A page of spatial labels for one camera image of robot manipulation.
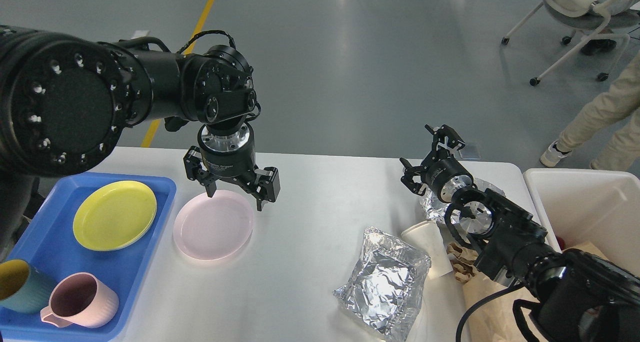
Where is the person in beige trousers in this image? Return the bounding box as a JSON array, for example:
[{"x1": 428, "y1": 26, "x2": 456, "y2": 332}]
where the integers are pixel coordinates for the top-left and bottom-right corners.
[{"x1": 539, "y1": 54, "x2": 640, "y2": 171}]

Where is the blue plastic tray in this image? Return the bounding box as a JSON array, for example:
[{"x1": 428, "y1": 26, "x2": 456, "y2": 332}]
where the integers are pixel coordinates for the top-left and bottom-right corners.
[{"x1": 0, "y1": 173, "x2": 177, "y2": 342}]

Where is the white rolling office chair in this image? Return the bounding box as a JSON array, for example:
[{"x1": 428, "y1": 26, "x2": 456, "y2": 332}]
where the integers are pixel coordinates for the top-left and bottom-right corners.
[{"x1": 501, "y1": 0, "x2": 639, "y2": 86}]

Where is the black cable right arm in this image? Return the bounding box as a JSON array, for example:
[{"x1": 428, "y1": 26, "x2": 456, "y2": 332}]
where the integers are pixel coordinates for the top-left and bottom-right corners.
[{"x1": 455, "y1": 281, "x2": 526, "y2": 342}]

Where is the pink ribbed mug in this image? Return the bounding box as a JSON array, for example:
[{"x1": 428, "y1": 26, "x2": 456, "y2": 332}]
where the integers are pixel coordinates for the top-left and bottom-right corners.
[{"x1": 39, "y1": 272, "x2": 119, "y2": 329}]

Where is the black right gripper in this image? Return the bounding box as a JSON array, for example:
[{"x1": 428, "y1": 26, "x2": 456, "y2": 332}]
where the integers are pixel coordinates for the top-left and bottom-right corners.
[{"x1": 399, "y1": 124, "x2": 474, "y2": 203}]

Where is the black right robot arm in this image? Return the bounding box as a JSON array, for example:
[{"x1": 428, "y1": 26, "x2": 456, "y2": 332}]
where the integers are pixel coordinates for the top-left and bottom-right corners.
[{"x1": 400, "y1": 124, "x2": 640, "y2": 342}]

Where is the teal mug yellow inside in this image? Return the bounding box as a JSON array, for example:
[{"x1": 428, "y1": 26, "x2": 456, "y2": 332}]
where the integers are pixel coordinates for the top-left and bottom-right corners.
[{"x1": 0, "y1": 259, "x2": 57, "y2": 314}]

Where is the brown paper bag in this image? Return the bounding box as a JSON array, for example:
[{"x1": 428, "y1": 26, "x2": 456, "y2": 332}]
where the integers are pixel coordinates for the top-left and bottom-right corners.
[{"x1": 446, "y1": 241, "x2": 608, "y2": 342}]

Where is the yellow plate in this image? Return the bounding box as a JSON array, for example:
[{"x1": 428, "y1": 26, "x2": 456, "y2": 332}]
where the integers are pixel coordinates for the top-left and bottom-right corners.
[{"x1": 72, "y1": 180, "x2": 158, "y2": 252}]

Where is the large crumpled foil sheet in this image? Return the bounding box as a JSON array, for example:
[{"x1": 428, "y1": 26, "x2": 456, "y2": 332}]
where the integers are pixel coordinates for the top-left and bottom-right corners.
[{"x1": 333, "y1": 227, "x2": 432, "y2": 342}]

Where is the white paper cup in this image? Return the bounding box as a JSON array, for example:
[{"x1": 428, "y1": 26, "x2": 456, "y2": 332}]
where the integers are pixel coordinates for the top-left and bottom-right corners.
[{"x1": 400, "y1": 221, "x2": 453, "y2": 279}]

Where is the white plastic bin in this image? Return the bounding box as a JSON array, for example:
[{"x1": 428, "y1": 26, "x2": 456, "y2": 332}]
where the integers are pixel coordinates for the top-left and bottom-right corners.
[{"x1": 523, "y1": 169, "x2": 640, "y2": 275}]

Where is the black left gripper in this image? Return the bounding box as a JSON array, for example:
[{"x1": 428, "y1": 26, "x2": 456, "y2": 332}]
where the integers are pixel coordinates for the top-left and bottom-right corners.
[{"x1": 183, "y1": 123, "x2": 281, "y2": 212}]

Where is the small crumpled foil ball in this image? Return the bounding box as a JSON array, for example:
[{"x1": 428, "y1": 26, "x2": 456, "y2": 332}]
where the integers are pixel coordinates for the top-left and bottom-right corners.
[{"x1": 419, "y1": 178, "x2": 506, "y2": 227}]

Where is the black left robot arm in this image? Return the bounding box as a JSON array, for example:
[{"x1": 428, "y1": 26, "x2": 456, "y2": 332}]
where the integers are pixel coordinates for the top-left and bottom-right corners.
[{"x1": 1, "y1": 25, "x2": 281, "y2": 210}]

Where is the pink plate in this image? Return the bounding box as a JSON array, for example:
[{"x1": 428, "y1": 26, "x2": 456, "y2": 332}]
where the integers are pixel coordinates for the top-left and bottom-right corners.
[{"x1": 173, "y1": 190, "x2": 255, "y2": 262}]

